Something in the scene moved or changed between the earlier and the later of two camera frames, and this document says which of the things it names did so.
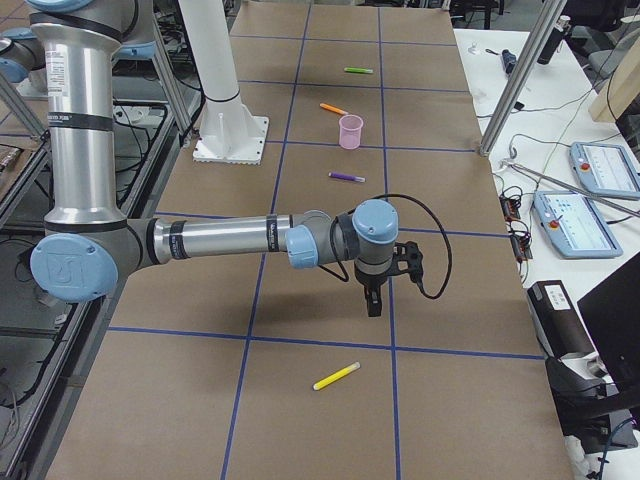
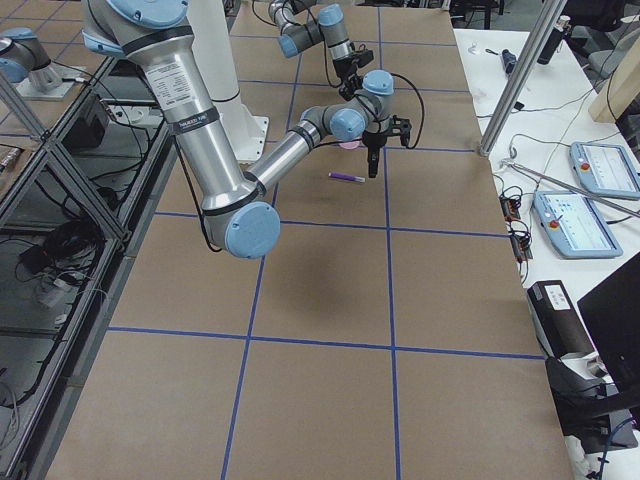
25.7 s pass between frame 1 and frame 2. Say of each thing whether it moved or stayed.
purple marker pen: stayed
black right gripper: moved
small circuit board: stayed
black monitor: stayed
